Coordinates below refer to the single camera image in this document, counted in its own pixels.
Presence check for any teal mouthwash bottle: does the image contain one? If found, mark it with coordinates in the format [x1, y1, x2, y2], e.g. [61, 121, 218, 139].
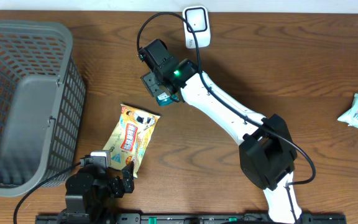
[156, 93, 179, 106]

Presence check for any yellow wet wipes bag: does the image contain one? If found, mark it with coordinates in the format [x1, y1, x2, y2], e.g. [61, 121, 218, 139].
[103, 104, 160, 177]

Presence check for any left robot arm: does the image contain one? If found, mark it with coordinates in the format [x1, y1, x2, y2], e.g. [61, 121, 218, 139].
[57, 156, 134, 224]

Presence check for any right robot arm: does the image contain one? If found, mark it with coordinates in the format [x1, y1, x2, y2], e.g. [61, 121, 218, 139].
[137, 39, 304, 223]

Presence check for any white barcode scanner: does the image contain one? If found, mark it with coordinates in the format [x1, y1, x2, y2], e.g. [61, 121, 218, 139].
[182, 6, 211, 48]

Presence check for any grey plastic shopping basket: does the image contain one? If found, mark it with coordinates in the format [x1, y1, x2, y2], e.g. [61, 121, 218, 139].
[0, 20, 86, 197]

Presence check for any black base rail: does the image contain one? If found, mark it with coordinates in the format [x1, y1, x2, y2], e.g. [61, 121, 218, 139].
[35, 212, 348, 224]

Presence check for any left camera cable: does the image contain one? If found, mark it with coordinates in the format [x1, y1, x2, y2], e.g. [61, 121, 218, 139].
[12, 161, 83, 224]

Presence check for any camera cable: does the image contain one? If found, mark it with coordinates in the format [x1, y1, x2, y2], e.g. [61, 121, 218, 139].
[12, 161, 83, 224]
[136, 11, 317, 224]

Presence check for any right camera cable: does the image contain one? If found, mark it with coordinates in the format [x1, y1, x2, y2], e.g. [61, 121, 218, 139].
[136, 11, 317, 224]

